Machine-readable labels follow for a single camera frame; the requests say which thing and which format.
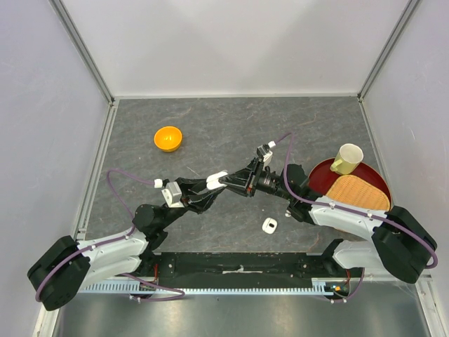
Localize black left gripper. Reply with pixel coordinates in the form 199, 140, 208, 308
159, 175, 225, 229

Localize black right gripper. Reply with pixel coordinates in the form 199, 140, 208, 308
219, 157, 294, 201

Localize white earbud charging case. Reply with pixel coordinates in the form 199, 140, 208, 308
206, 170, 228, 190

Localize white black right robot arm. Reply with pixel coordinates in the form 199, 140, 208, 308
218, 159, 438, 284

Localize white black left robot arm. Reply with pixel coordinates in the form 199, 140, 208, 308
27, 172, 226, 311

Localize orange plastic bowl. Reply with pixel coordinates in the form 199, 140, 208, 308
154, 126, 182, 152

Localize dark red round tray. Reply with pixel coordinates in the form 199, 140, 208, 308
307, 157, 392, 232

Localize woven bamboo basket tray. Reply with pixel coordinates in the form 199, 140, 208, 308
326, 175, 391, 211

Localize pale yellow mug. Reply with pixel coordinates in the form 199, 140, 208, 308
330, 143, 364, 175

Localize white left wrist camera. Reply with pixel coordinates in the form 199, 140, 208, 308
162, 182, 185, 209

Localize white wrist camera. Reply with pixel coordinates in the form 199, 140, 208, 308
256, 140, 276, 166
162, 182, 185, 209

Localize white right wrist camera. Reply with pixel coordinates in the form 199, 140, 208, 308
256, 140, 276, 166

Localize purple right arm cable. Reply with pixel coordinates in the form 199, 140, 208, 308
269, 132, 439, 304

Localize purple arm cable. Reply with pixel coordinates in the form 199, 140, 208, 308
269, 132, 439, 304
35, 168, 186, 303

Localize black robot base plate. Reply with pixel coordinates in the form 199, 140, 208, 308
132, 252, 362, 289

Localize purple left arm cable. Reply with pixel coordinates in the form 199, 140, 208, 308
35, 168, 186, 303

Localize light blue cable duct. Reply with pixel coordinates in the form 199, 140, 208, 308
79, 279, 343, 297

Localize aluminium frame rail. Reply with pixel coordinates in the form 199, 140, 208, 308
48, 0, 115, 105

